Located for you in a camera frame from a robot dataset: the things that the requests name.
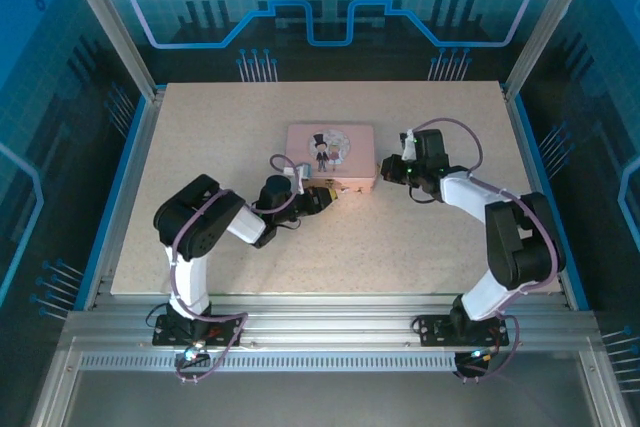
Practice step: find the pink cartoon print box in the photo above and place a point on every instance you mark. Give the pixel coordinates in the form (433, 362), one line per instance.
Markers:
(330, 147)

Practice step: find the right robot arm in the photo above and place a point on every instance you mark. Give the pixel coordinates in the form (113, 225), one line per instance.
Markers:
(515, 242)

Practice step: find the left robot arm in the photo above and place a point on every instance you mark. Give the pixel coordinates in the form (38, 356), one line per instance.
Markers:
(200, 227)

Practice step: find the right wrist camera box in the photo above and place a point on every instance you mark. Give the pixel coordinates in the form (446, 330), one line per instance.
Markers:
(409, 144)

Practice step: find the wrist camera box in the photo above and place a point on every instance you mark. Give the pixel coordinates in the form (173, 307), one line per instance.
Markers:
(409, 144)
(301, 174)

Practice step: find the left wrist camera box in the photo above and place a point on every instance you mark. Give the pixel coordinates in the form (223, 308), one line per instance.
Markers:
(301, 174)

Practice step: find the aluminium frame rail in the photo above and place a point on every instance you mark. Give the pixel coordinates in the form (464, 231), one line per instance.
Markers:
(325, 319)

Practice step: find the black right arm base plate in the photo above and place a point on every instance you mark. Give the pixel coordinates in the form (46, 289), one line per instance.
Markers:
(435, 329)

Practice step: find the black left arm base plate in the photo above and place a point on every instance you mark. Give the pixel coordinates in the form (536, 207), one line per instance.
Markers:
(172, 329)

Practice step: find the aluminium frame post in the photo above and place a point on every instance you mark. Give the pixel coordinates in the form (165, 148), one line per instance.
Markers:
(545, 22)
(107, 22)

